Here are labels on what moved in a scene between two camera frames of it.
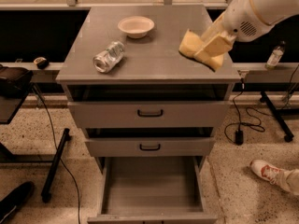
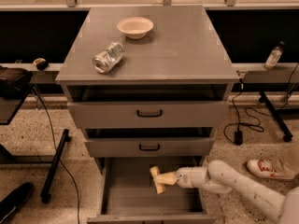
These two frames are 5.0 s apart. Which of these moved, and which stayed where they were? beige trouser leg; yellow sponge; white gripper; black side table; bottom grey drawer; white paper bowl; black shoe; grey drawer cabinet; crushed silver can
Moved: white gripper; yellow sponge; beige trouser leg
Stayed: black side table; bottom grey drawer; white paper bowl; crushed silver can; black shoe; grey drawer cabinet
